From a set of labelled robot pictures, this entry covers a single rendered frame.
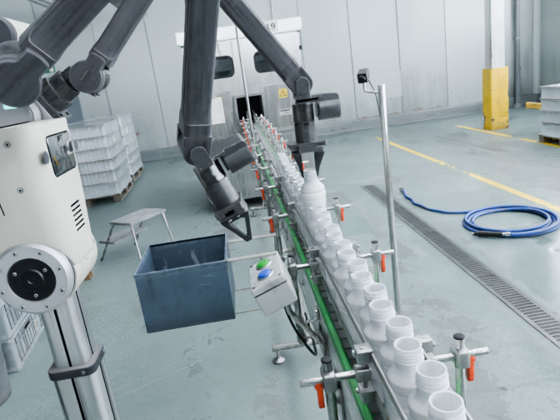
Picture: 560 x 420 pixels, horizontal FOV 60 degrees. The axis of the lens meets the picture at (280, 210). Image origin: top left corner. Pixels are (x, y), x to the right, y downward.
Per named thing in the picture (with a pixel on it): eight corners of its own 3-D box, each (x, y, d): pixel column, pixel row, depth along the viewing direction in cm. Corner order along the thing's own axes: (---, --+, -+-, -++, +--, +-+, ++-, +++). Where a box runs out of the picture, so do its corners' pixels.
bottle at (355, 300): (371, 368, 87) (362, 284, 83) (346, 357, 92) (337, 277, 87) (392, 353, 91) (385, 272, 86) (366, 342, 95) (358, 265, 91)
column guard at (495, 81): (512, 127, 896) (511, 66, 867) (491, 130, 894) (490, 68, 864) (500, 125, 934) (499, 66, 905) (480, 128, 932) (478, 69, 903)
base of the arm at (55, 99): (20, 82, 117) (57, 122, 120) (45, 61, 117) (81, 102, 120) (34, 82, 126) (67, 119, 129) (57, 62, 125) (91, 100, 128)
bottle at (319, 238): (340, 273, 128) (333, 214, 124) (344, 282, 123) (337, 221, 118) (317, 277, 128) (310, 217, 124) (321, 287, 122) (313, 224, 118)
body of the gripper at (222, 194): (243, 197, 113) (228, 169, 111) (245, 208, 103) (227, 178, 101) (219, 211, 113) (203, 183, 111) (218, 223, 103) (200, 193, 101)
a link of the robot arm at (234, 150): (177, 132, 102) (187, 153, 96) (225, 106, 103) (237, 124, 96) (202, 173, 110) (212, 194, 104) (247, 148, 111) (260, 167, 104)
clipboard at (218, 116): (226, 122, 565) (222, 94, 556) (207, 126, 563) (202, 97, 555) (226, 122, 568) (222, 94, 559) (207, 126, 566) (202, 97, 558)
